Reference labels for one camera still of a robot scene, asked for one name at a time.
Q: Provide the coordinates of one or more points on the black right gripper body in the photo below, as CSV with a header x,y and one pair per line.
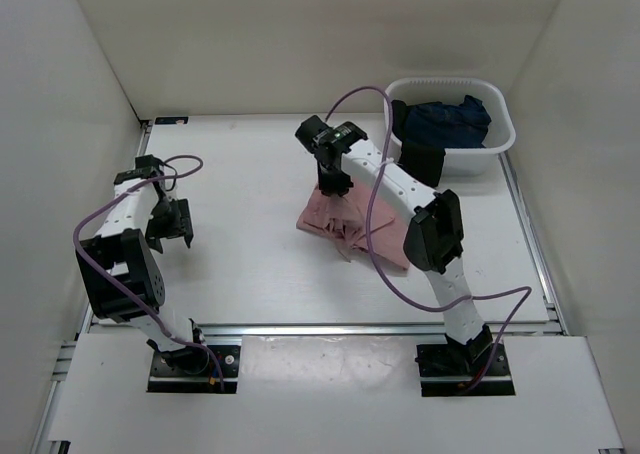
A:
x,y
331,181

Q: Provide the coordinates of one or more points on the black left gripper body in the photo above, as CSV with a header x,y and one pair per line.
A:
x,y
165,220

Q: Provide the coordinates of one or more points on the pink trousers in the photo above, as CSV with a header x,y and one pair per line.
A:
x,y
341,219

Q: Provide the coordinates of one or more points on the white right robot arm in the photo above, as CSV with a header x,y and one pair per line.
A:
x,y
433,240

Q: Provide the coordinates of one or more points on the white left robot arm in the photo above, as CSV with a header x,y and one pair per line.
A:
x,y
115,247

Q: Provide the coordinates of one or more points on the black trousers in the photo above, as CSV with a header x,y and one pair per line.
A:
x,y
422,161

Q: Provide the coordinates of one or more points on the dark blue trousers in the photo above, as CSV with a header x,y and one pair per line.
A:
x,y
447,126

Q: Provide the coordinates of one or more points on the white plastic basket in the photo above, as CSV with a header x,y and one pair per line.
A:
x,y
451,90

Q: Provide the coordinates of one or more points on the aluminium table edge rail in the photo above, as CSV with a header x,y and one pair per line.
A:
x,y
552,327

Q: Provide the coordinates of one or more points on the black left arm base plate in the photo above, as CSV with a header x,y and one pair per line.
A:
x,y
175,375

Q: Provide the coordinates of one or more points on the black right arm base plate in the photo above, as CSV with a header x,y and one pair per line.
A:
x,y
443,375

